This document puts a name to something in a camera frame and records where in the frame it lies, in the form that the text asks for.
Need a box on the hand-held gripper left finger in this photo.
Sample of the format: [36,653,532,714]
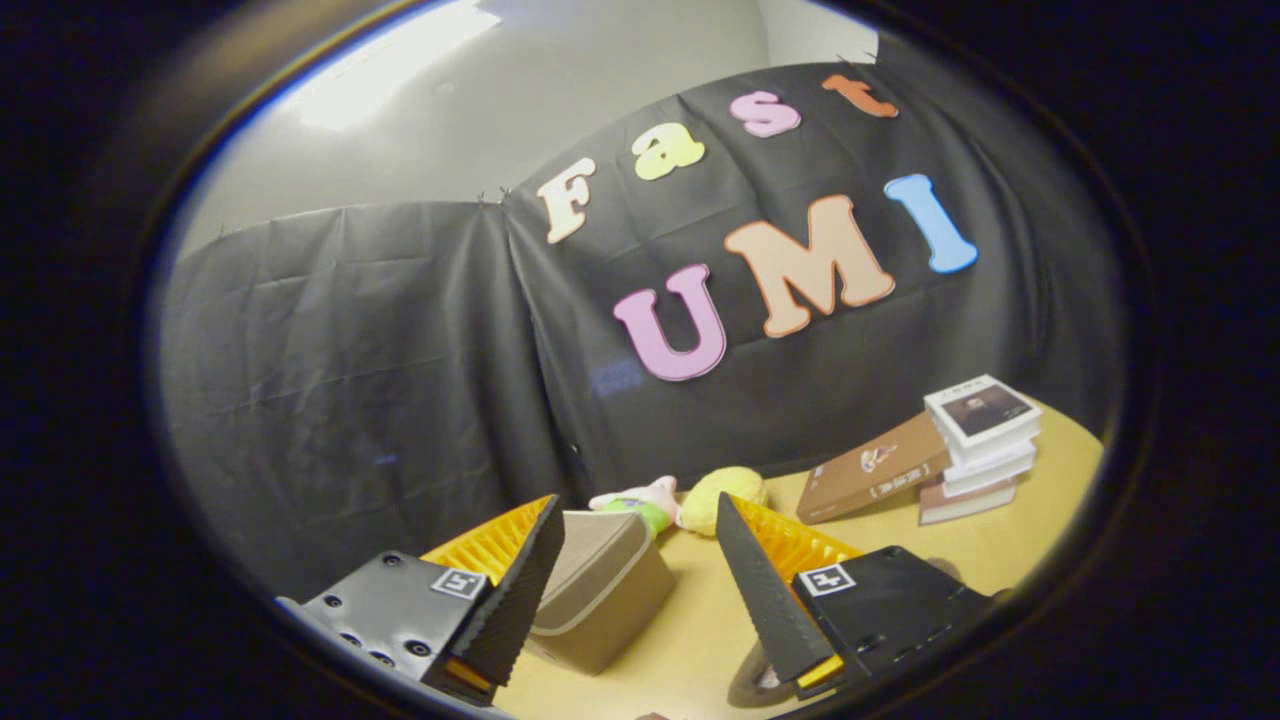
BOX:
[275,493,567,708]

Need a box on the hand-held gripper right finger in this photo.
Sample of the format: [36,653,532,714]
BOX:
[715,492,993,701]

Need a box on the beige fabric storage box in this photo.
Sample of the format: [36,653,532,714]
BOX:
[528,510,677,677]

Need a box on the yellow plush ball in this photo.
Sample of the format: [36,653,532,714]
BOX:
[680,466,771,537]

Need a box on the pink star plush toy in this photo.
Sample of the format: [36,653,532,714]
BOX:
[589,476,682,537]

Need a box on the brown book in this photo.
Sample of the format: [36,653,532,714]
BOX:
[796,410,953,525]

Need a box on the pale pink book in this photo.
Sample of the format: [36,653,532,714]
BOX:
[918,475,1019,527]

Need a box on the black backdrop cloth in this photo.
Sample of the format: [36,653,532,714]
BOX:
[160,45,1126,601]

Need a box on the white book with portrait cover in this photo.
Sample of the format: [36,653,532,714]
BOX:
[923,375,1043,449]

